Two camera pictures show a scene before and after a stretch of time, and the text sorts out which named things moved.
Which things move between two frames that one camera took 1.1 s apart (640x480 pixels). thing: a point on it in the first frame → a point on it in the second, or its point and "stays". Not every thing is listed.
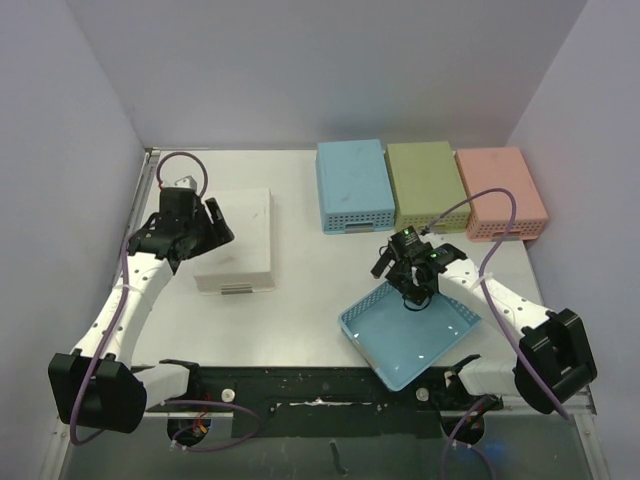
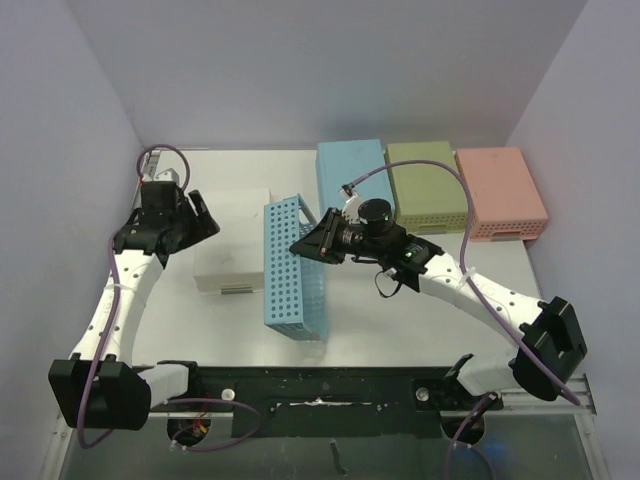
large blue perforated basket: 355,191 stays
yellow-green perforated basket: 424,180 stays
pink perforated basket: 489,216 stays
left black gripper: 217,233 → 203,226
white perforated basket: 245,264 stays
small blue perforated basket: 400,343 → 294,285
